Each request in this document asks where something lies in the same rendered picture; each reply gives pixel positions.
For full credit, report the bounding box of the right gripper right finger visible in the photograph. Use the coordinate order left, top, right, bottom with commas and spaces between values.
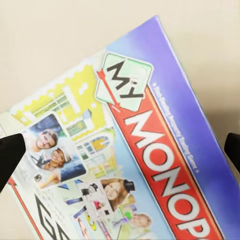
224, 133, 240, 173

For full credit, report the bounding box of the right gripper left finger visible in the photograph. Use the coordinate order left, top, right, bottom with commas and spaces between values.
0, 133, 26, 193

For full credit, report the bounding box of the board game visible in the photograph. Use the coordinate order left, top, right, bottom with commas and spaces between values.
0, 14, 240, 240

